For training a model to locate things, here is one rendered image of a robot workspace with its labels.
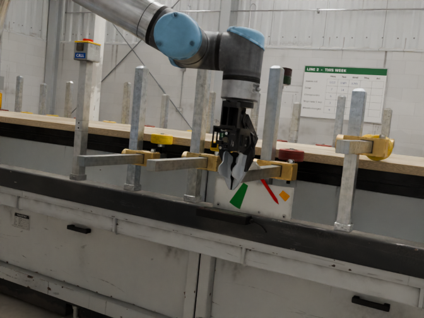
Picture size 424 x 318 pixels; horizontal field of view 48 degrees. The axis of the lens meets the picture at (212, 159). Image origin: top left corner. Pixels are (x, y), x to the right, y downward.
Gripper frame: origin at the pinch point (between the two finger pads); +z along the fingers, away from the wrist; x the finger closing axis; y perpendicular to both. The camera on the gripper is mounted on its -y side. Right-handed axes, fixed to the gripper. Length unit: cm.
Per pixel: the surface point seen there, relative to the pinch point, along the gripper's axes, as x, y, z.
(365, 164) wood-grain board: 22, -46, -7
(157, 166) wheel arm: -23.5, -1.1, -1.1
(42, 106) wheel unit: -220, -138, -15
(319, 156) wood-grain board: 7.8, -45.7, -7.8
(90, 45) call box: -77, -28, -38
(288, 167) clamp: 3.6, -29.2, -3.9
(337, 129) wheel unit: -10, -139, -19
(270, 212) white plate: -0.5, -29.5, 10.4
